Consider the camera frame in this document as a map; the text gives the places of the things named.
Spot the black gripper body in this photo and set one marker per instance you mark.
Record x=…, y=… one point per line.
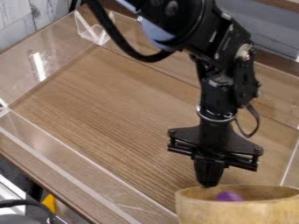
x=215, y=141

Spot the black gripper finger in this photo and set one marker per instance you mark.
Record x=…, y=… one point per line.
x=218, y=167
x=202, y=166

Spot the purple toy eggplant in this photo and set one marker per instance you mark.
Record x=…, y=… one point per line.
x=229, y=196

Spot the brown wooden bowl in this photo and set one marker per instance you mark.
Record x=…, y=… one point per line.
x=269, y=204

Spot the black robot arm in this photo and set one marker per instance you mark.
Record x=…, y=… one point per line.
x=195, y=26

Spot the yellow object under table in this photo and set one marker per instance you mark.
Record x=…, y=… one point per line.
x=50, y=202

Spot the clear acrylic tray wall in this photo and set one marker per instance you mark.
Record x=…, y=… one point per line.
x=85, y=123

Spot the clear acrylic corner bracket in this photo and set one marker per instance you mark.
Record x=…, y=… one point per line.
x=93, y=33

